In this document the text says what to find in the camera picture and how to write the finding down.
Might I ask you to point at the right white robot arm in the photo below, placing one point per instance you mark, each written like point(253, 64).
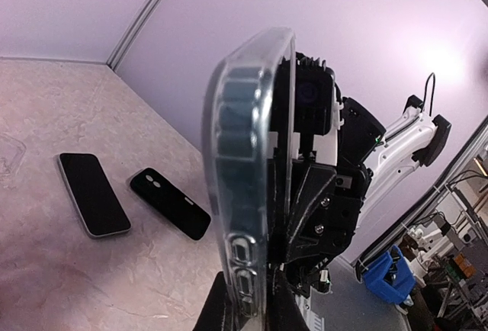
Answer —
point(391, 153)

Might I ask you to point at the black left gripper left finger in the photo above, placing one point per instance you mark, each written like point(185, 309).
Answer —
point(217, 312)

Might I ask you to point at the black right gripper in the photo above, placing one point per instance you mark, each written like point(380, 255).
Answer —
point(325, 204)

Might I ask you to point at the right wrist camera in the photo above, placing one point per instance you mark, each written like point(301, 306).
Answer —
point(314, 85)

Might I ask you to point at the right aluminium frame post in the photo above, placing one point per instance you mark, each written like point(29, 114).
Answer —
point(132, 32)

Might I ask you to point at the blue storage bin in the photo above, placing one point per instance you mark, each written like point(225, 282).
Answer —
point(389, 277)

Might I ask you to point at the clear magsafe phone case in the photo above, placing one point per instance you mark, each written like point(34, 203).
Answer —
point(12, 153)

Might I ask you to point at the small silver-edged phone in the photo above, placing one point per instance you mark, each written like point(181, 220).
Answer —
point(94, 198)

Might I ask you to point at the large black teal-edged phone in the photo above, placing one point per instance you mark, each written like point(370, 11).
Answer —
point(239, 153)

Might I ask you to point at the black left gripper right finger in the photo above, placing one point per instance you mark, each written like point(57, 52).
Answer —
point(282, 312)

